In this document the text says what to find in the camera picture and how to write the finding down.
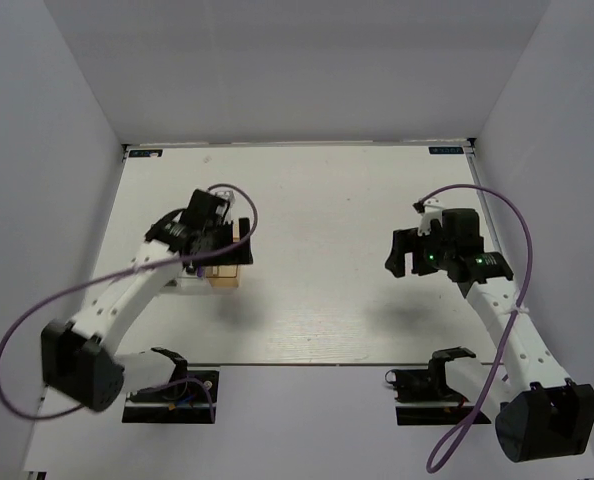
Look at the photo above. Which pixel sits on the orange plastic container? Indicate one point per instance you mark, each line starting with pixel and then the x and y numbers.
pixel 224 276

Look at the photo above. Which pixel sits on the right corner label sticker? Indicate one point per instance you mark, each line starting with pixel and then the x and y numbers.
pixel 445 150

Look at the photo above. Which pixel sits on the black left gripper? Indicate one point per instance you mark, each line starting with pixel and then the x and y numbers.
pixel 242 255

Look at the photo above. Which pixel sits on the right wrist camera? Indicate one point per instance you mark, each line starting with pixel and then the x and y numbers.
pixel 429 209

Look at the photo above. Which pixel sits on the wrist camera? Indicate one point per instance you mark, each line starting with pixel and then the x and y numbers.
pixel 429 209
pixel 226 202

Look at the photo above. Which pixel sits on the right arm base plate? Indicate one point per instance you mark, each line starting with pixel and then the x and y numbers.
pixel 421 401

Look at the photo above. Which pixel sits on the corner label sticker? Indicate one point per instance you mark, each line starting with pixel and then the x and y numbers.
pixel 445 150
pixel 145 153

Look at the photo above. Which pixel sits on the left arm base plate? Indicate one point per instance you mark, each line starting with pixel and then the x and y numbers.
pixel 191 403

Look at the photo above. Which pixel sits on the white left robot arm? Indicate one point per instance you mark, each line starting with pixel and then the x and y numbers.
pixel 80 357

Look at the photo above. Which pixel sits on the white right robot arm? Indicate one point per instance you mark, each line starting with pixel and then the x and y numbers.
pixel 539 412

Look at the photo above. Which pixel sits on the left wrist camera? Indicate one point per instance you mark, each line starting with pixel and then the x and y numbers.
pixel 226 202

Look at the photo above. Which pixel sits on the left corner label sticker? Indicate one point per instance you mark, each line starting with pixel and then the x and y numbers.
pixel 145 153

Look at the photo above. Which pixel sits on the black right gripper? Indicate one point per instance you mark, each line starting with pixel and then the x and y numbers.
pixel 403 242

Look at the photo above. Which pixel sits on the clear plastic container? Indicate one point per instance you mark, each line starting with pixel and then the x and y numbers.
pixel 186 283

